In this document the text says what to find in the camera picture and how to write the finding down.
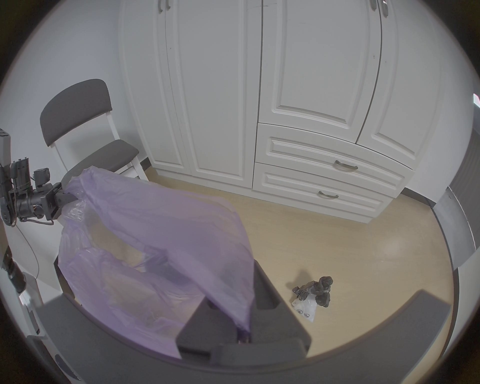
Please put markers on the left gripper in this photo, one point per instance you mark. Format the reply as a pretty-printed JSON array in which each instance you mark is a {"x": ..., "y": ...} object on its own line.
[{"x": 50, "y": 204}]

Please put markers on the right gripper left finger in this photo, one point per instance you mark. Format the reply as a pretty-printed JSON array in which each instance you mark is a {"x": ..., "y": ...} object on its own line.
[{"x": 202, "y": 330}]

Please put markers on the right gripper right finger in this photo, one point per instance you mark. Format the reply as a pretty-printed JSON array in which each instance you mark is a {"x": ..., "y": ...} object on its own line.
[{"x": 273, "y": 318}]

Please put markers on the clear printed wrapper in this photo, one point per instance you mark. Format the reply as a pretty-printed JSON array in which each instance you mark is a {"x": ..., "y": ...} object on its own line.
[{"x": 305, "y": 309}]

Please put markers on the black plastic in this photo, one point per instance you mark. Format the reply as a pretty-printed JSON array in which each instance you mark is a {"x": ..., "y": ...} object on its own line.
[{"x": 323, "y": 290}]

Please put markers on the purple plastic bag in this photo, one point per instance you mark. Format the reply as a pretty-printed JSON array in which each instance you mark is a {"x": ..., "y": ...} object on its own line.
[{"x": 168, "y": 225}]

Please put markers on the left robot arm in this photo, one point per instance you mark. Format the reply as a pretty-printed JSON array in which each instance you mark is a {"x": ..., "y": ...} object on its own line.
[{"x": 22, "y": 206}]

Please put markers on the white chair dark grey seat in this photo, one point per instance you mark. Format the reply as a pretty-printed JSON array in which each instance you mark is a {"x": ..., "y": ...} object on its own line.
[{"x": 75, "y": 101}]

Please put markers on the white wardrobe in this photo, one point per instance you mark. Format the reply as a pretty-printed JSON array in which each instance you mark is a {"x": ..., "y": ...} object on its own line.
[{"x": 318, "y": 75}]

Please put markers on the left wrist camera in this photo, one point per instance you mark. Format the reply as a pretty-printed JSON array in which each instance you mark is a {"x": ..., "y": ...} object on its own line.
[{"x": 42, "y": 176}]

